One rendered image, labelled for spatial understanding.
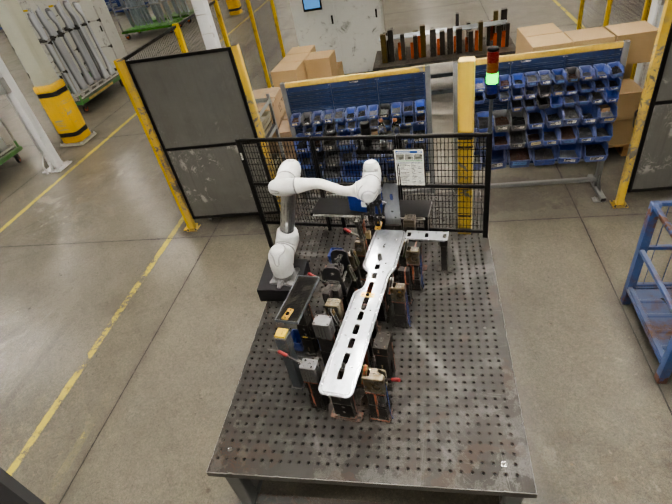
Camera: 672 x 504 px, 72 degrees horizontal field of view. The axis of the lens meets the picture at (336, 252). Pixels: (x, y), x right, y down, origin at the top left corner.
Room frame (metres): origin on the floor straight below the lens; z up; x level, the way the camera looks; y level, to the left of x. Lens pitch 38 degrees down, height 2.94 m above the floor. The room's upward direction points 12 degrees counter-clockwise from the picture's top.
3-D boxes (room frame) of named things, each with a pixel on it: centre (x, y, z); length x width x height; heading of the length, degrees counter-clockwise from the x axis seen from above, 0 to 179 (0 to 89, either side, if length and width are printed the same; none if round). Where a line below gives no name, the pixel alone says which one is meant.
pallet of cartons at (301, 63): (7.30, -0.18, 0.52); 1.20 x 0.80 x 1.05; 162
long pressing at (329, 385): (2.00, -0.13, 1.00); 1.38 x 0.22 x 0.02; 156
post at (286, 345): (1.71, 0.37, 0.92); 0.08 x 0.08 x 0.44; 66
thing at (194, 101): (4.69, 1.06, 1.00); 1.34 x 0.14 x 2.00; 75
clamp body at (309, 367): (1.55, 0.26, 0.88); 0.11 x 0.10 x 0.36; 66
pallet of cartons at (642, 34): (4.95, -3.06, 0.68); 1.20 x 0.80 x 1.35; 77
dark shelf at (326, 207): (2.92, -0.32, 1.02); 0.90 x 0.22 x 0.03; 66
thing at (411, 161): (2.91, -0.64, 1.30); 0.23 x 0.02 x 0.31; 66
